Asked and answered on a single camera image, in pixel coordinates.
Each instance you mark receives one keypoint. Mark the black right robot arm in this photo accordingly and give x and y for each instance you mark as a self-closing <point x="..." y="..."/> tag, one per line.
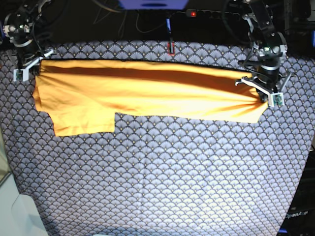
<point x="25" y="16"/>

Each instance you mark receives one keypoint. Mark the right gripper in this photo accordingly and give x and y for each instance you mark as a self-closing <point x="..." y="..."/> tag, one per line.
<point x="27" y="48"/>

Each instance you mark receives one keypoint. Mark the blue base camera mount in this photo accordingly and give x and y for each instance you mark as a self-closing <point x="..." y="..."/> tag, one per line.
<point x="153" y="4"/>

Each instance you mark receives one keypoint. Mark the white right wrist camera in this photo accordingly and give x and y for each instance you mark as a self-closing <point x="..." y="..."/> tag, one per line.
<point x="20" y="75"/>

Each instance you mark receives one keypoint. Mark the red black table clamp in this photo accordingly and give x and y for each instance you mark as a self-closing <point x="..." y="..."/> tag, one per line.
<point x="171" y="48"/>

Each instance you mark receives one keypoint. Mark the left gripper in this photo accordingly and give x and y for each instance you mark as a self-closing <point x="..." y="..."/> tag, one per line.
<point x="268" y="75"/>

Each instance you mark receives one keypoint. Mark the black power strip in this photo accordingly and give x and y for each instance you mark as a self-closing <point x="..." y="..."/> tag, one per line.
<point x="211" y="14"/>

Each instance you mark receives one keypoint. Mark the yellow T-shirt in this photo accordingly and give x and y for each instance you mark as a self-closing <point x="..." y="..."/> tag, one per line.
<point x="83" y="96"/>

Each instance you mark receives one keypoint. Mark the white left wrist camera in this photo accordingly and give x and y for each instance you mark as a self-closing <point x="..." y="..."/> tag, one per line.
<point x="276" y="99"/>

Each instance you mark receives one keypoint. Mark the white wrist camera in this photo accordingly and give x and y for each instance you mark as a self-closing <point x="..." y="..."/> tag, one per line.
<point x="20" y="75"/>
<point x="276" y="99"/>

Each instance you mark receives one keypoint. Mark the blue fan-pattern tablecloth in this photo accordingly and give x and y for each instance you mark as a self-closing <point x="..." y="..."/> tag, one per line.
<point x="161" y="176"/>

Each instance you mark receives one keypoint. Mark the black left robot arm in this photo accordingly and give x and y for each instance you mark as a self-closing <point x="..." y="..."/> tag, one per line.
<point x="262" y="34"/>

